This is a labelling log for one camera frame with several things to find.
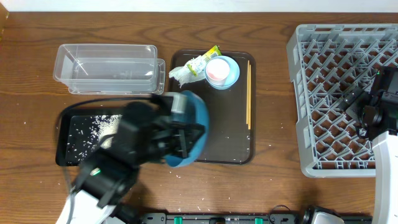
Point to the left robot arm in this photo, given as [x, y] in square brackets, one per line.
[102, 182]

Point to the crumpled white green wrapper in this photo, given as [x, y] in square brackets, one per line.
[194, 69]

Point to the clear plastic bin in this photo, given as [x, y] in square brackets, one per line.
[71, 55]

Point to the wooden chopstick right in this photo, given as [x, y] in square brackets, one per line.
[249, 115]

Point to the pink white cup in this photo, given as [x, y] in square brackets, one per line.
[217, 71]

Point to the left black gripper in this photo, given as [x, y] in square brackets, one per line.
[183, 142]

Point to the wooden chopstick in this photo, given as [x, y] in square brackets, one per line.
[249, 115]
[247, 92]

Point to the light blue small bowl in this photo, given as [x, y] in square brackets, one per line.
[233, 75]

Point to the black plastic tray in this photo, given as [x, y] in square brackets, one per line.
[60, 158]

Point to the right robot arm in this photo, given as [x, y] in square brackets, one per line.
[385, 155]

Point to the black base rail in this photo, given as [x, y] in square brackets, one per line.
[312, 214]

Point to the dark blue plate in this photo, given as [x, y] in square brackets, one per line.
[200, 116]

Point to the brown serving tray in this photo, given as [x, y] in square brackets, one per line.
[229, 139]

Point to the pile of white rice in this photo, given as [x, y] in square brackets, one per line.
[85, 134]

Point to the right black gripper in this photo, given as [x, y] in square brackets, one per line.
[354, 104]

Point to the grey dishwasher rack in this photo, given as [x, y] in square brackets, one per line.
[327, 61]

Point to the wooden chopstick left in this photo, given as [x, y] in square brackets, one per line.
[247, 92]

